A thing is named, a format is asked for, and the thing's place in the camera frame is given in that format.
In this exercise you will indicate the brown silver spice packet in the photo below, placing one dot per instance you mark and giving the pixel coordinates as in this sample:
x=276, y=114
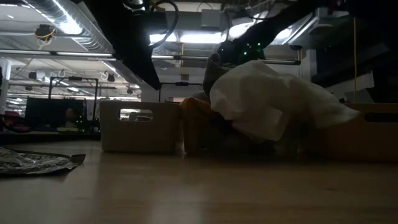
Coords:
x=31, y=161

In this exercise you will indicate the yellow plastic bin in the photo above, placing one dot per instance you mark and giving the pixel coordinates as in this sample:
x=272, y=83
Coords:
x=357, y=140

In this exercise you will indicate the ceiling light panel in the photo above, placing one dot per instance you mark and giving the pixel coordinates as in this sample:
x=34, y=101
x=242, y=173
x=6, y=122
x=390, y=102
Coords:
x=164, y=38
x=200, y=38

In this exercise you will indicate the silver ventilation duct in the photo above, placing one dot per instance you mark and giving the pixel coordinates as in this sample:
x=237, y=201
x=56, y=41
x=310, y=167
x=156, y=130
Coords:
x=71, y=25

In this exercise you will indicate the grey ceiling box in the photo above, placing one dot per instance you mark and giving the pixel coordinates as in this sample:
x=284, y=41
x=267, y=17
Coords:
x=211, y=18

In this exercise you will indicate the grey plastic bin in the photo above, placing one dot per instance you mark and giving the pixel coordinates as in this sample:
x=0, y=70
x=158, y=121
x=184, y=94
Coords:
x=161, y=133

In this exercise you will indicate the black frame stand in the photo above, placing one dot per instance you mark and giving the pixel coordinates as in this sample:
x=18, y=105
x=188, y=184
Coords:
x=74, y=78
x=182, y=83

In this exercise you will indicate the white cloth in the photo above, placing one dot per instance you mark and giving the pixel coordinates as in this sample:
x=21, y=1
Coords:
x=264, y=99

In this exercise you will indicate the person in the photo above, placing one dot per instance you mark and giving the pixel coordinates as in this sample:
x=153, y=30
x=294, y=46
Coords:
x=71, y=115

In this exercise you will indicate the black monitor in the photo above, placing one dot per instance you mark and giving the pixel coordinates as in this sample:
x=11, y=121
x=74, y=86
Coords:
x=43, y=113

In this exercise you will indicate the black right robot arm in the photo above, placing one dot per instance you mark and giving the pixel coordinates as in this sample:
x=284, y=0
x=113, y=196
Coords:
x=280, y=21

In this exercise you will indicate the black aluminium table frame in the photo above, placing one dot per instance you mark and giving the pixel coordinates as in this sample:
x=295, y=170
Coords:
x=62, y=54

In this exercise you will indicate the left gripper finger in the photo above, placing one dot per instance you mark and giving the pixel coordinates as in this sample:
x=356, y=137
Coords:
x=143, y=63

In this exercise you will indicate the grey cloth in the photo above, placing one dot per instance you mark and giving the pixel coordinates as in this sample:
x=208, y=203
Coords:
x=213, y=76

